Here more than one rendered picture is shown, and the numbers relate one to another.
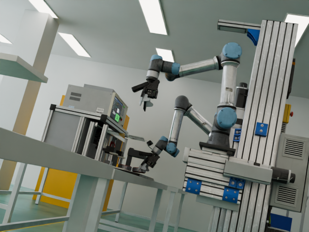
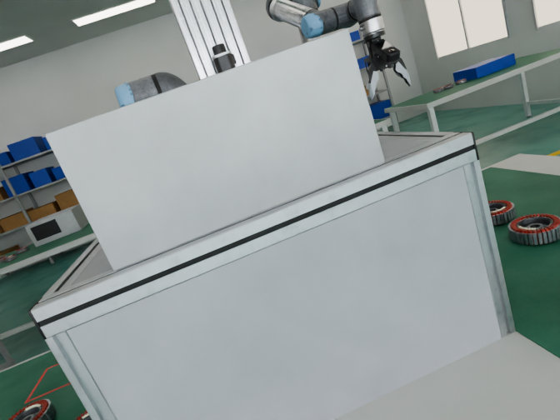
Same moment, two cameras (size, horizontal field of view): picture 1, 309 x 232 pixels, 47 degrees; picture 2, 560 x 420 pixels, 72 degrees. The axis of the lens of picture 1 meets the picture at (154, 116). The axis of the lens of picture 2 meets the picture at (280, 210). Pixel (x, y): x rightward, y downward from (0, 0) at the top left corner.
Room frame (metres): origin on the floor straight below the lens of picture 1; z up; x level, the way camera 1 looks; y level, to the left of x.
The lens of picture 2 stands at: (3.05, 1.20, 1.26)
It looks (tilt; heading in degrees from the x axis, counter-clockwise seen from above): 15 degrees down; 252
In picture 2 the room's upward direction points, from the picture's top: 20 degrees counter-clockwise
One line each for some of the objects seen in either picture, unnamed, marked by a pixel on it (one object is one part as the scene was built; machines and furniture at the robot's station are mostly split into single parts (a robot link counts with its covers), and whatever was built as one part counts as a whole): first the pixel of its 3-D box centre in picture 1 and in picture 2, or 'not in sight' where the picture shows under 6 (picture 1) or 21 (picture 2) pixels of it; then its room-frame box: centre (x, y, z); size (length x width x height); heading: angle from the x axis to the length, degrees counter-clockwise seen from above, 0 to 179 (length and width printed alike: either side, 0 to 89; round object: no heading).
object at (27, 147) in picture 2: not in sight; (28, 148); (4.28, -6.51, 1.92); 0.42 x 0.42 x 0.28; 80
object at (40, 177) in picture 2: not in sight; (44, 177); (4.27, -6.51, 1.41); 0.42 x 0.28 x 0.26; 80
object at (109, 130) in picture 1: (116, 135); not in sight; (2.82, 0.26, 1.03); 0.62 x 0.01 x 0.03; 169
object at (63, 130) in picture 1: (61, 135); (440, 232); (2.55, 0.62, 0.91); 0.28 x 0.03 x 0.32; 79
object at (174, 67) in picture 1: (170, 68); (347, 14); (2.16, -0.03, 1.45); 0.11 x 0.11 x 0.08; 85
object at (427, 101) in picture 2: not in sight; (485, 110); (-0.76, -2.09, 0.38); 1.90 x 0.90 x 0.75; 169
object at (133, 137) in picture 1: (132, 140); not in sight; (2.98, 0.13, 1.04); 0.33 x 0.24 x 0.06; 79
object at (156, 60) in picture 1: (156, 64); (365, 3); (2.15, 0.07, 1.45); 0.09 x 0.08 x 0.11; 85
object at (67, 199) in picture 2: not in sight; (72, 197); (4.03, -6.47, 0.92); 0.40 x 0.36 x 0.27; 77
